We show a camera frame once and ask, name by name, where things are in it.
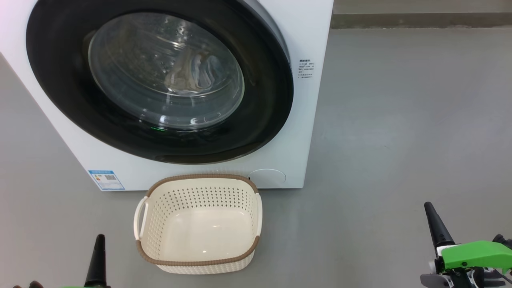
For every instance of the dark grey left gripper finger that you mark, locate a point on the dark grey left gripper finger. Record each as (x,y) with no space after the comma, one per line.
(97,268)

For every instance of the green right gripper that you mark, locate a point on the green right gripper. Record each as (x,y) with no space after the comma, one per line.
(476,256)

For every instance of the black round glass washer door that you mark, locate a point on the black round glass washer door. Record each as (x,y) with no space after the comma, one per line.
(60,88)

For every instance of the cream and blue garment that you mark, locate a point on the cream and blue garment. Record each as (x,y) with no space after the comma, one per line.
(182,78)

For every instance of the blue bear-print garment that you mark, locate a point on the blue bear-print garment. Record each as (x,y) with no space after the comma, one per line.
(210,70)

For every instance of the white front-load washing machine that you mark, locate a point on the white front-load washing machine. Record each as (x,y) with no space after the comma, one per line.
(308,120)

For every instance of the blue energy label sticker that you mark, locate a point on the blue energy label sticker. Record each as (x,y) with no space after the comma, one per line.
(106,180)

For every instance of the cream perforated laundry basket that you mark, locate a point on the cream perforated laundry basket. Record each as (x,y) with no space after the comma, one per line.
(200,268)

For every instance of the round white filter cover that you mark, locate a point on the round white filter cover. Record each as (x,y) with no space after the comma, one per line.
(267,178)

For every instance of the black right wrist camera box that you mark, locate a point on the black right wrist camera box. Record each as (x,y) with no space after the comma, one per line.
(503,241)

